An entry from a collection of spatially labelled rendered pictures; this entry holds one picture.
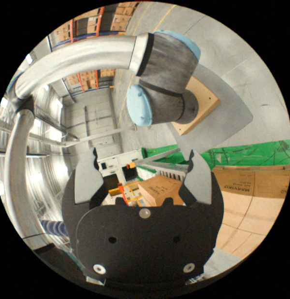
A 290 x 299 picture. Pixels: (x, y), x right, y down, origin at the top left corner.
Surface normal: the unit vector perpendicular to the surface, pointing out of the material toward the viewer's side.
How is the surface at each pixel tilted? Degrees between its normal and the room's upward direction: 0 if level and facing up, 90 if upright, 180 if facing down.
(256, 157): 0
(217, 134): 0
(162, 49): 78
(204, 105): 5
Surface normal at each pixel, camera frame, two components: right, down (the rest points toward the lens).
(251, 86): -0.90, 0.25
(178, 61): 0.17, 0.86
